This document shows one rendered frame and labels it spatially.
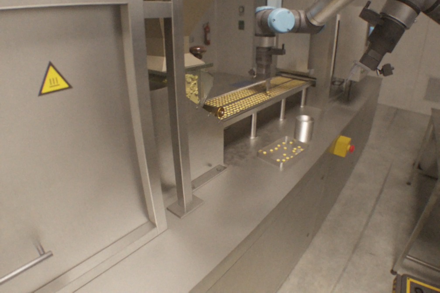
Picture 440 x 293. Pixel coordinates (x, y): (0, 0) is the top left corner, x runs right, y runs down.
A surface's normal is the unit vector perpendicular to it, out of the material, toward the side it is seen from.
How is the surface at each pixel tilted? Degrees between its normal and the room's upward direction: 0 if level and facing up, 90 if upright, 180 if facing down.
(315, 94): 90
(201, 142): 90
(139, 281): 0
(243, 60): 90
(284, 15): 90
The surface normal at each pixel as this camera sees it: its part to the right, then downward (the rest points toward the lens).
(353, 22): -0.64, 0.31
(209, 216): 0.00, -0.91
